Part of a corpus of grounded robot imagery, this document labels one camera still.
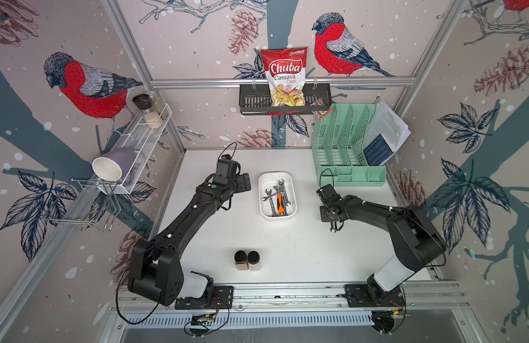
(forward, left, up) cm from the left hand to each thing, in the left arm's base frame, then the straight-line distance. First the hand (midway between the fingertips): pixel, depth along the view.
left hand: (242, 175), depth 85 cm
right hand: (-7, -38, -19) cm, 43 cm away
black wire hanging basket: (+32, -4, +14) cm, 35 cm away
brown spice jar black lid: (-30, -1, -9) cm, 31 cm away
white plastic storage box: (+9, -11, -16) cm, 22 cm away
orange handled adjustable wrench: (-3, -16, -18) cm, 24 cm away
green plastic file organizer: (+39, -51, -16) cm, 66 cm away
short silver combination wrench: (-13, -39, -20) cm, 46 cm away
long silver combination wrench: (-8, -13, -19) cm, 24 cm away
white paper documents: (+28, -66, +6) cm, 72 cm away
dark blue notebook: (+20, -65, -7) cm, 68 cm away
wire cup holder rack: (-22, +40, +17) cm, 49 cm away
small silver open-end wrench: (+1, -10, -19) cm, 21 cm away
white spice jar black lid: (-30, -5, -9) cm, 32 cm away
